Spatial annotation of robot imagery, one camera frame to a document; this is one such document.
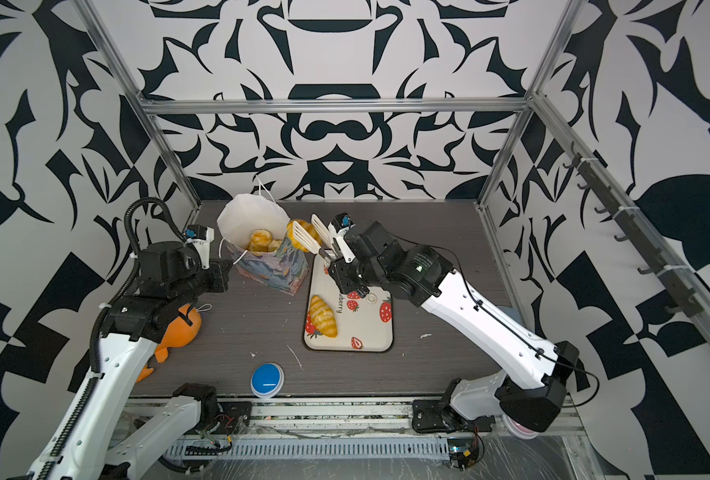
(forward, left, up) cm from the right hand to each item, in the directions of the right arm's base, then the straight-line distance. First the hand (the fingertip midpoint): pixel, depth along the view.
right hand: (333, 266), depth 65 cm
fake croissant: (+9, +6, +2) cm, 11 cm away
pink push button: (-27, -42, -30) cm, 58 cm away
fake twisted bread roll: (+22, +25, -18) cm, 37 cm away
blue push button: (-16, +19, -29) cm, 38 cm away
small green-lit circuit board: (-31, -29, -33) cm, 53 cm away
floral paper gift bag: (+26, +29, -11) cm, 41 cm away
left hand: (+5, +25, -3) cm, 26 cm away
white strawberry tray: (0, +2, -30) cm, 30 cm away
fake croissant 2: (0, +5, -27) cm, 28 cm away
